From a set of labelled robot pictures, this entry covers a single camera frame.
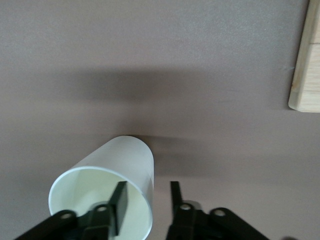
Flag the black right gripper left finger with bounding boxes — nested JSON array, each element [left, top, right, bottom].
[[14, 181, 129, 240]]

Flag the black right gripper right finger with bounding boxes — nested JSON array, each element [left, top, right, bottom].
[[165, 181, 269, 240]]

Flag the white IKEA cup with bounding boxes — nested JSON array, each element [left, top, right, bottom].
[[48, 134, 154, 240]]

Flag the brown table cover mat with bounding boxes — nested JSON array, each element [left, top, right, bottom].
[[0, 0, 320, 240]]

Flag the wooden cutting board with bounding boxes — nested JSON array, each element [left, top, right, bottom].
[[287, 0, 320, 114]]

